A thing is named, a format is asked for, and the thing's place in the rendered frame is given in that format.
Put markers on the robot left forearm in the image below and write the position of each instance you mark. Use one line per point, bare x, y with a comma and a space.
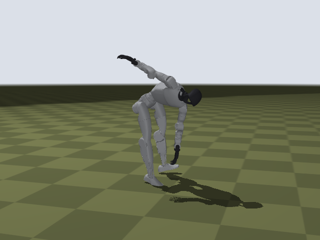
178, 137

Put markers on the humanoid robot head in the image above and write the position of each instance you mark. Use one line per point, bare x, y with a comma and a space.
194, 96

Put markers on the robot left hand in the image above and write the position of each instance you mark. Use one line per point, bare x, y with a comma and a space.
177, 149

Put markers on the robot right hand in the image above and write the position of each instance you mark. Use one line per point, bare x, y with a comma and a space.
132, 60

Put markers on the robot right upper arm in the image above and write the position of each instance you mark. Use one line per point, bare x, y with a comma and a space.
169, 81

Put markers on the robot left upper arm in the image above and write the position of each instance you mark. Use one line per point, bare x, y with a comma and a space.
181, 117

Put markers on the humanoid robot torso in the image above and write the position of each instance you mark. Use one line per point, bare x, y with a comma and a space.
163, 95

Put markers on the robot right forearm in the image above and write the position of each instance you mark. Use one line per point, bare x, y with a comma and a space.
144, 67

